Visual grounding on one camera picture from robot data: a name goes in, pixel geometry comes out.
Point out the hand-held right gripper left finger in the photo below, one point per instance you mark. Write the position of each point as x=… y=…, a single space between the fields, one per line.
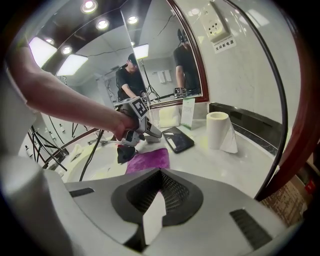
x=100 y=200

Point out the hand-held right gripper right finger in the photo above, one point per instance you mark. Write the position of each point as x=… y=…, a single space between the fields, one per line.
x=212 y=212

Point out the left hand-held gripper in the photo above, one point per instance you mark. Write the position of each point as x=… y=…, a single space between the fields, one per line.
x=138 y=107

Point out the person's left forearm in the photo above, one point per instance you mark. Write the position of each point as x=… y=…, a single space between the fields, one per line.
x=62 y=95

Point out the person's left hand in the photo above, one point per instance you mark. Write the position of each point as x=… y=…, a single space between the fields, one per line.
x=123 y=127

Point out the thick folded white towel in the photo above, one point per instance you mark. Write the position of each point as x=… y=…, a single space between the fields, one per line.
x=168 y=117

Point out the black smartphone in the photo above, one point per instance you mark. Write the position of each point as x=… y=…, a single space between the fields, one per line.
x=178 y=140

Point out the white sink basin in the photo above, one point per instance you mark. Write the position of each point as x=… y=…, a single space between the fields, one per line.
x=105 y=172

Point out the purple cloth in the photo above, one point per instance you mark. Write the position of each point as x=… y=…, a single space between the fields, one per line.
x=147 y=160

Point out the white and green card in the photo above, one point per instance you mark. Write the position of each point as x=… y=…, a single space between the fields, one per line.
x=187 y=112

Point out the black tripod light stand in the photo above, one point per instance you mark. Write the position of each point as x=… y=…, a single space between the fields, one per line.
x=60 y=152

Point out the white toilet paper roll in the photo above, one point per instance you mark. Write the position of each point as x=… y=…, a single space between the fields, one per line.
x=217 y=130

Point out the narrow wood framed mirror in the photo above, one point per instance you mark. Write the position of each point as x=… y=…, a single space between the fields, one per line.
x=162 y=62

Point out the wide wood framed mirror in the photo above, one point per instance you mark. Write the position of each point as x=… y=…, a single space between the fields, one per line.
x=100 y=75

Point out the long black ledge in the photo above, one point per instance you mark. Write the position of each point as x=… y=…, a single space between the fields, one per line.
x=250 y=125

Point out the dark red wooden ledge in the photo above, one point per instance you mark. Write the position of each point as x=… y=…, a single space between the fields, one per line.
x=302 y=125

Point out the white LED light panel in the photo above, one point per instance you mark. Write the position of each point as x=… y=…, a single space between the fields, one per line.
x=42 y=51

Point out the white printed wall sticker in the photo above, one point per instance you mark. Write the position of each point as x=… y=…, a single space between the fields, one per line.
x=225 y=45

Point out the cream wall power socket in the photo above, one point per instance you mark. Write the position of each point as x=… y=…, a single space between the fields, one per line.
x=215 y=25

